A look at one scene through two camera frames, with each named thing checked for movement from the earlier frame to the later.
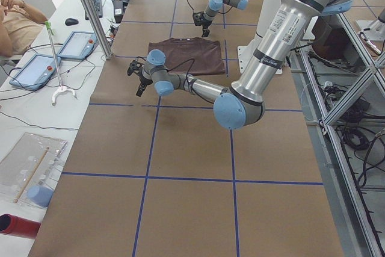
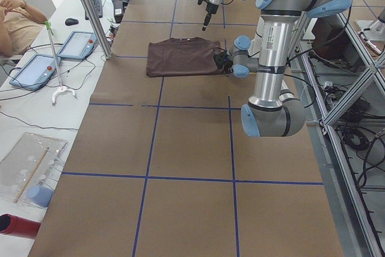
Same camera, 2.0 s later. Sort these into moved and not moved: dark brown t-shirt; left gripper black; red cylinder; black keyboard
Moved: left gripper black
Not moved: red cylinder; black keyboard; dark brown t-shirt
